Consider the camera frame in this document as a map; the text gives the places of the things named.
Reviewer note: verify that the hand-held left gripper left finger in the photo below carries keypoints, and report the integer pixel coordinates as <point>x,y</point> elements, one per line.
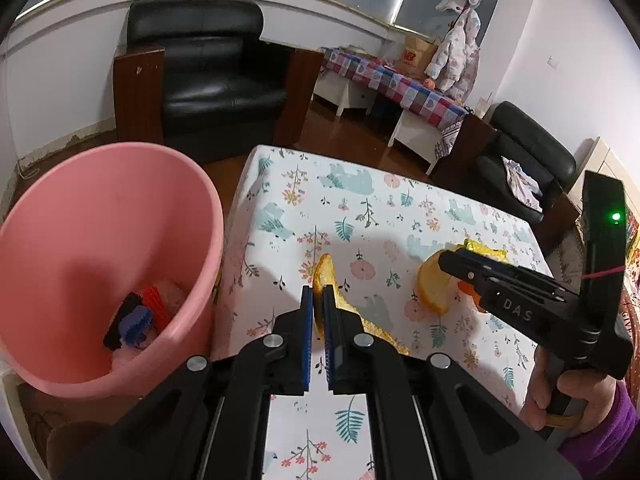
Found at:
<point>306,340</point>

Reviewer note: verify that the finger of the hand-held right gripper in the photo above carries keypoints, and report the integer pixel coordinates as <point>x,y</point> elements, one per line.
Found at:
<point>515,302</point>
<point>475,255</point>

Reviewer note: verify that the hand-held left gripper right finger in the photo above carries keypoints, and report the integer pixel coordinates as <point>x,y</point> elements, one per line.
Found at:
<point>330,345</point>

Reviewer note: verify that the orange peel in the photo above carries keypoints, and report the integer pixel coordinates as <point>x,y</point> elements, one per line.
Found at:
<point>432,285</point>

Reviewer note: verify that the banana peel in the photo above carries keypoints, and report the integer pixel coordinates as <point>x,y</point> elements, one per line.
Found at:
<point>324,270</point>

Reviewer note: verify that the red ribbed packet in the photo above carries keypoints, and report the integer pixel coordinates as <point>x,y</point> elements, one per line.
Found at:
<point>156,305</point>

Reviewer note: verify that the blue packet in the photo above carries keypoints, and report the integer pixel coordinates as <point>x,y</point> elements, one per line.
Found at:
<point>135,325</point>

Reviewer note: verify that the black wrapper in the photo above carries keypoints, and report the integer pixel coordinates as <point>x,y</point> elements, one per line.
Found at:
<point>127,305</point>

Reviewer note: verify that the pink plastic bucket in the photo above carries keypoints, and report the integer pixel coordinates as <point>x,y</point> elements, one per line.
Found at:
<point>75,220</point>

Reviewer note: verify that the person's right forearm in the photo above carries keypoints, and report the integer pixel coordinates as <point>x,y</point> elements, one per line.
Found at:
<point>610,440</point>

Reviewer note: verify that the person's right hand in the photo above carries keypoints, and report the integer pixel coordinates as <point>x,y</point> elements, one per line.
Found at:
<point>590,395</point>

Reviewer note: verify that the yellow plastic bag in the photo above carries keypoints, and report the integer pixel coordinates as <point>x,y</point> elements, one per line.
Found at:
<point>487,249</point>

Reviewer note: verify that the grey patterned cloth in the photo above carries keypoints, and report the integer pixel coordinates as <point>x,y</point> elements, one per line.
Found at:
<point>567,260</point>

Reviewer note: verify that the colourful printed box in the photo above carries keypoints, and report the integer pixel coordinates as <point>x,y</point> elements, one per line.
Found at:
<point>632,240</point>

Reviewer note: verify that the orange packet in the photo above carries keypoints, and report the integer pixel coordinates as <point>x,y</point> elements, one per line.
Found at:
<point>470,294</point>

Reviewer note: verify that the floral cloth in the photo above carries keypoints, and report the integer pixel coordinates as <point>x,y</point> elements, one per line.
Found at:
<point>522,182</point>

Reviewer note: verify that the cream wooden board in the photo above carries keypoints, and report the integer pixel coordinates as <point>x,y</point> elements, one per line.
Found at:
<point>600,155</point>

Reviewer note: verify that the floral printed tablecloth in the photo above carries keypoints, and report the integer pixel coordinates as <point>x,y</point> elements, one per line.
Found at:
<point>375,220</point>

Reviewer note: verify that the black leather armchair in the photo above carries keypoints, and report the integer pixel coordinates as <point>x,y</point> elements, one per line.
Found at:
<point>525,135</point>
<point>200,70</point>

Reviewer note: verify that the white side table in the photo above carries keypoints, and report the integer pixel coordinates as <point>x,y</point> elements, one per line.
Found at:
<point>415,132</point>

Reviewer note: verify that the orange fruit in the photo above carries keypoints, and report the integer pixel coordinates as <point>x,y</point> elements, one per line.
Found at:
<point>429,84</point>

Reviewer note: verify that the checked tablecloth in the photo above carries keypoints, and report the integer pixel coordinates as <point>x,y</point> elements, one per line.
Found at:
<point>400,87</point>

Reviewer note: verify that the hanging floral jacket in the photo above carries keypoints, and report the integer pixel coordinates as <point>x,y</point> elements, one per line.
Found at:
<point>457,55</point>

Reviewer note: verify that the cardboard box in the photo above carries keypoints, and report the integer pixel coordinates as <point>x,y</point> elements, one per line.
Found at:
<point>415,55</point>

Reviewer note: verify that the white stool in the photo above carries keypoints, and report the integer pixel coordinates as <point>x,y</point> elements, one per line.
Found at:
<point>15,410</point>

